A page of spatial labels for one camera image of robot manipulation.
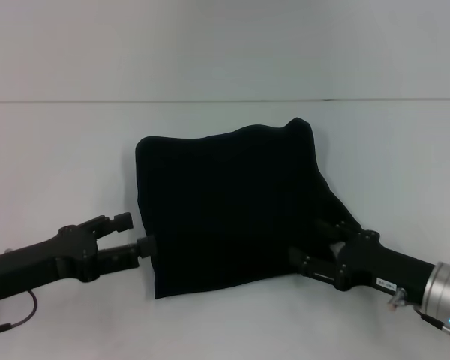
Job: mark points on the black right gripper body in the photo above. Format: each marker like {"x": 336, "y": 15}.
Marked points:
{"x": 382, "y": 266}

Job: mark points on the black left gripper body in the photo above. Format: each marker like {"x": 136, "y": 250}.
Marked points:
{"x": 41, "y": 262}

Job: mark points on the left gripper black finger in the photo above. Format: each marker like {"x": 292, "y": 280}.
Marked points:
{"x": 146, "y": 245}
{"x": 122, "y": 221}

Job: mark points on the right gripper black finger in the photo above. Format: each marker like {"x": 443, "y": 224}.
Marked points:
{"x": 315, "y": 266}
{"x": 333, "y": 228}

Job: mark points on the black t-shirt with FREE print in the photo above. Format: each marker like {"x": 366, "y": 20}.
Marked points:
{"x": 228, "y": 210}

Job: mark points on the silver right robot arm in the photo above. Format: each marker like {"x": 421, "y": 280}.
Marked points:
{"x": 446, "y": 288}

